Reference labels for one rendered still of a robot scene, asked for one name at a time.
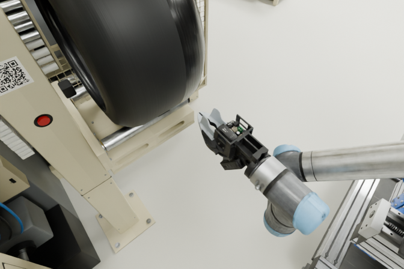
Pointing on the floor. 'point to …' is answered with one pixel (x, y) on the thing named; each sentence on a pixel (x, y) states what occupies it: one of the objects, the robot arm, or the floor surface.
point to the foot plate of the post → (141, 211)
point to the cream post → (59, 134)
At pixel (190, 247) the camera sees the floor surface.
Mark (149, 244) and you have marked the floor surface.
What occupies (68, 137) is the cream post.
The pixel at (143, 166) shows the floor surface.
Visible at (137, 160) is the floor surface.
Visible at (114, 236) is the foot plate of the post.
